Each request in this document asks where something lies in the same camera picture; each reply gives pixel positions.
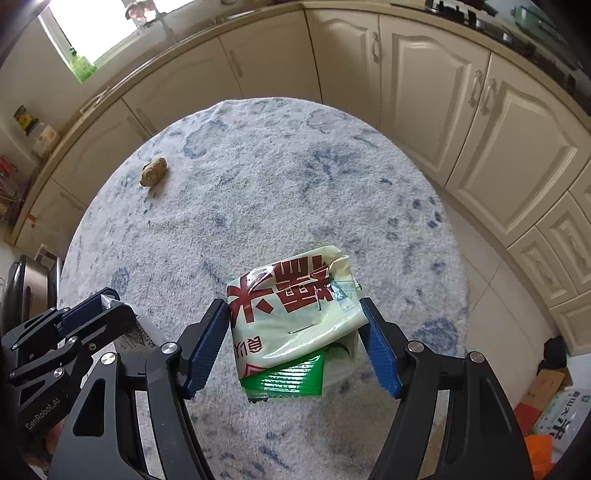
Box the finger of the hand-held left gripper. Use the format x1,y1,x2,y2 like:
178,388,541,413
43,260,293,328
76,300,141,358
60,287,122,326

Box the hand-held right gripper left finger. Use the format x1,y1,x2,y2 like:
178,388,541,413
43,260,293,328
55,299,232,480

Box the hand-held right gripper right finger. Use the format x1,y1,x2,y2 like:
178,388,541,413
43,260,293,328
359,298,536,480

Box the white speckled packet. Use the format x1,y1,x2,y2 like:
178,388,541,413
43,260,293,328
104,295,162,354

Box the pale green packet red print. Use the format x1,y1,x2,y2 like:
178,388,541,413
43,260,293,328
226,244,364,385

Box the red kitchen utensils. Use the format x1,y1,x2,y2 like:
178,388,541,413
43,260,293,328
0,154,29,223

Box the ginger root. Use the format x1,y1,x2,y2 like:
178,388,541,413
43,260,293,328
140,157,168,188

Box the cardboard box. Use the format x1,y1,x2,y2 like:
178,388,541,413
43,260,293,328
515,367,574,435

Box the black bag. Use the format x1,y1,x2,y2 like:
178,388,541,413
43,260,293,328
538,336,571,375

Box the blue white fluffy tablecloth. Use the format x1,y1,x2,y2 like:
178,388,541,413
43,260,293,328
55,98,472,480

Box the orange bag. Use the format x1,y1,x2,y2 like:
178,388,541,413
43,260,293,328
524,434,556,479

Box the yellow labelled bottle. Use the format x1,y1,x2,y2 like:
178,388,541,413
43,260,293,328
14,105,40,135

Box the white rice bag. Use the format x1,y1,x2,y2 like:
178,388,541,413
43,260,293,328
533,390,591,452

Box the green dish soap bottle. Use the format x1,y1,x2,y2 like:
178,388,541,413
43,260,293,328
69,46,98,84

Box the cream base cabinets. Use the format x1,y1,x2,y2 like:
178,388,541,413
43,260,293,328
9,9,591,356

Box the kitchen window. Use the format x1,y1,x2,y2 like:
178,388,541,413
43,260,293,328
39,0,141,71

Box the steel faucet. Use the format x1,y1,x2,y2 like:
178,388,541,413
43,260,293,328
154,0,175,38

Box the black gas stove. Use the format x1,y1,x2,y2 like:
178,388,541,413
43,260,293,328
424,0,575,86

